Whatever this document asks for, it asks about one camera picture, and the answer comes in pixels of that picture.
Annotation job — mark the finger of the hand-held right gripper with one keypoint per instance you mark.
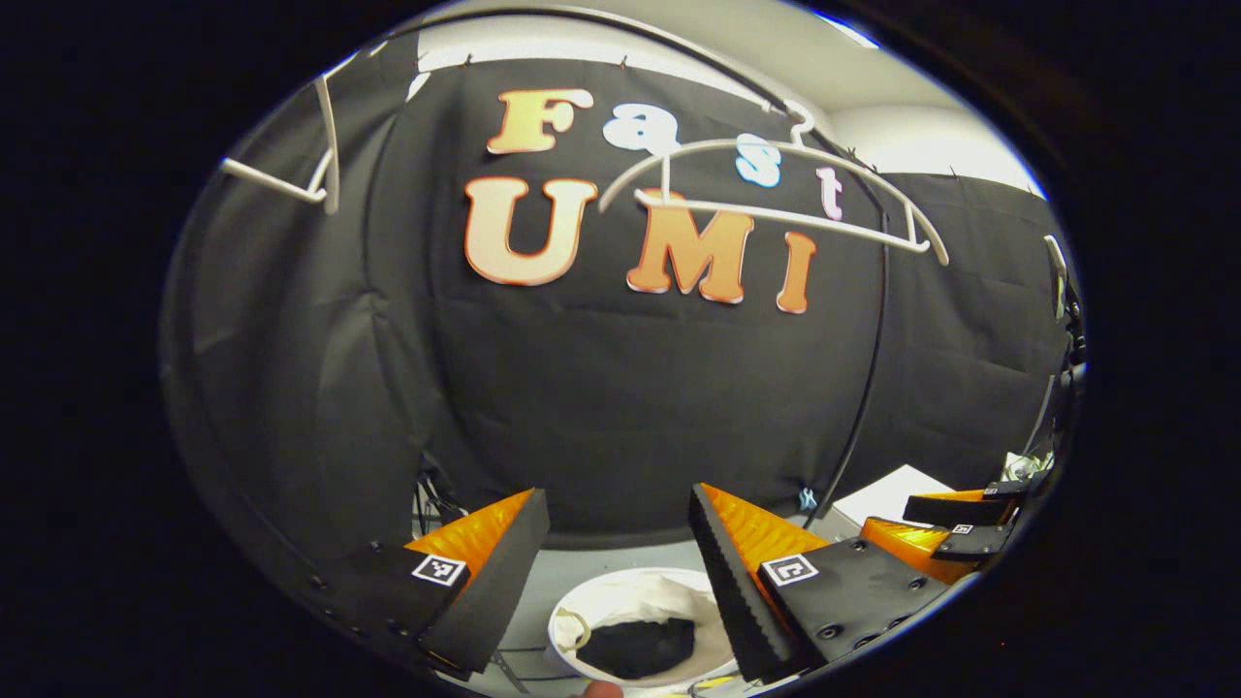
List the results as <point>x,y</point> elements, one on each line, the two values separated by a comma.
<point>974,543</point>
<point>945,509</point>

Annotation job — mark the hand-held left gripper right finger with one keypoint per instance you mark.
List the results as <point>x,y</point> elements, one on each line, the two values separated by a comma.
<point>737,601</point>

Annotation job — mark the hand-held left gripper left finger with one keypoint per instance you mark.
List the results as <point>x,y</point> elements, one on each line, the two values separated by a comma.
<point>494,591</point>

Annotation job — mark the white laundry hamper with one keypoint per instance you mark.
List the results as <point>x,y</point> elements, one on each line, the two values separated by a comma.
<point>640,591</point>

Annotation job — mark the black jacket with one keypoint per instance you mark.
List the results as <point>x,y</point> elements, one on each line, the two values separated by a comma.
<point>635,648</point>

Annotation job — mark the black clothes rack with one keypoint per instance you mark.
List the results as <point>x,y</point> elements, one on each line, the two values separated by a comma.
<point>878,359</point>

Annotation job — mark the white plastic hanger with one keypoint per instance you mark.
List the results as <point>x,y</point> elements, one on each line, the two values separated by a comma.
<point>853,235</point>
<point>330,155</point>

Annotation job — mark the black backdrop cloth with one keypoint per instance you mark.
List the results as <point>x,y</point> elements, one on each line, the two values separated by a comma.
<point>601,407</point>

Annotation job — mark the ceiling light panel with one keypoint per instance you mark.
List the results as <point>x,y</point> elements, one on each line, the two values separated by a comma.
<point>853,31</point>

